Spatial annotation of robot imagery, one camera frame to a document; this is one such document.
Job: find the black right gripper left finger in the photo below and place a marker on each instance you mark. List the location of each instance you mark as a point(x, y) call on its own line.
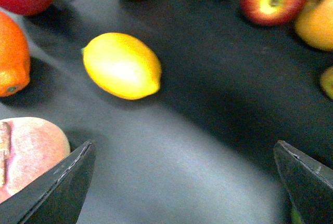
point(56, 196)

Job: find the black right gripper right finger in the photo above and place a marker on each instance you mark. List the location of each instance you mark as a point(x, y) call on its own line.
point(307, 181)

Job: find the yellow lemon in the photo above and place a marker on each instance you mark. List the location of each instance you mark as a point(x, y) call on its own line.
point(122, 65)

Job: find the black near shelf tray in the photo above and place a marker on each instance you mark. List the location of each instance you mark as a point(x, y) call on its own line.
point(200, 150)

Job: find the green avocado front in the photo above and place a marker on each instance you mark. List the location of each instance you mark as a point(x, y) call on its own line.
point(295, 217)

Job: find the pink peach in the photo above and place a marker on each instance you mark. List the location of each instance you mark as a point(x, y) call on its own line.
point(30, 146)

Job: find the brown kiwi lower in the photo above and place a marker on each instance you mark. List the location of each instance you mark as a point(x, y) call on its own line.
point(326, 82)

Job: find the orange front left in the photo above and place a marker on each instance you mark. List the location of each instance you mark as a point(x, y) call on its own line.
point(15, 57)

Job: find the yellow orange fruit centre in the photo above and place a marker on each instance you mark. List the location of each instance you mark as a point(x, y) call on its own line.
point(314, 24)

